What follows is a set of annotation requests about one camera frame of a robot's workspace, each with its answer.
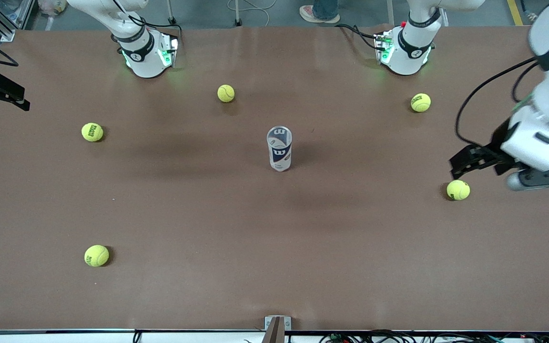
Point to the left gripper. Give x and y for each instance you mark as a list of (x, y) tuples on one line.
[(498, 144)]

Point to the white blue tennis ball can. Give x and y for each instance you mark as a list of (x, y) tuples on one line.
[(279, 155)]

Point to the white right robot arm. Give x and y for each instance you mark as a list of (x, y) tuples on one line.
[(143, 55)]

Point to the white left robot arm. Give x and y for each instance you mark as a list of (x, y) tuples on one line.
[(410, 52)]

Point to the yellow tennis ball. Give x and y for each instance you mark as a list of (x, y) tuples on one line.
[(96, 256), (226, 93), (458, 190), (421, 102), (92, 132)]

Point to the thin metal stand leg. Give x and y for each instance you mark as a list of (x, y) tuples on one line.
[(238, 13), (171, 12)]

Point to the person in blue jeans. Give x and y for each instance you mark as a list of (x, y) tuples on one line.
[(322, 12)]

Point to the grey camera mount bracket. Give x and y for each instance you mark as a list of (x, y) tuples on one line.
[(277, 326)]

